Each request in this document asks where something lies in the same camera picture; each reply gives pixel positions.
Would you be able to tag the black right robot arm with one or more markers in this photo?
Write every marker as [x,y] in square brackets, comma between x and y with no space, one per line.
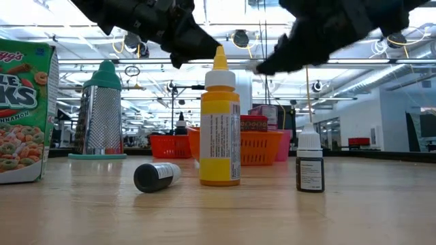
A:
[374,13]

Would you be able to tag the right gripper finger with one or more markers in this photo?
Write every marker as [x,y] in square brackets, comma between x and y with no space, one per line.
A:
[282,61]

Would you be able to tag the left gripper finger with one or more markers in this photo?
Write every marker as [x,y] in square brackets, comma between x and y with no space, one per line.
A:
[177,62]
[194,41]

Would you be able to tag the green Apple Jacks box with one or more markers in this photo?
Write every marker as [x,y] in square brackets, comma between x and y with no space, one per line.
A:
[24,136]

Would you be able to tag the yellow squeeze bottle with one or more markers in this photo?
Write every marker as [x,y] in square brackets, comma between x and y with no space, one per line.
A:
[219,136]

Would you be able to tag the pink Raisin Bran box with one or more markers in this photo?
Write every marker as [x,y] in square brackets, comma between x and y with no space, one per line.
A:
[269,114]

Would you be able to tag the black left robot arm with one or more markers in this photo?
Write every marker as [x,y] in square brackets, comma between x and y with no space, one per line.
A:
[102,10]

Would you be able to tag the black monitor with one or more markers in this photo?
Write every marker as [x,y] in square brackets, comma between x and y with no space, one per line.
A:
[427,126]

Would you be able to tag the red bin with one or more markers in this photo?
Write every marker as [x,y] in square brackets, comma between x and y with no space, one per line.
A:
[358,141]

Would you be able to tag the black stand with crossbar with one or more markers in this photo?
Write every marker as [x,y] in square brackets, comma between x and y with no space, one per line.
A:
[172,109]

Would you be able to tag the red-lidded spice jar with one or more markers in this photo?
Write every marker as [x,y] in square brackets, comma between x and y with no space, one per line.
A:
[253,124]

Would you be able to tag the red plastic basket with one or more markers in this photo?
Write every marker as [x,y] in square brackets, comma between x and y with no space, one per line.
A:
[170,147]

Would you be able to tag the orange plastic basket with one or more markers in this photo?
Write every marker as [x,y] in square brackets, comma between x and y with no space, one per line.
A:
[259,147]

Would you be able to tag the black squeeze bottle white collar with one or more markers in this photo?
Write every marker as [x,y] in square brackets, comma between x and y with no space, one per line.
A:
[181,127]

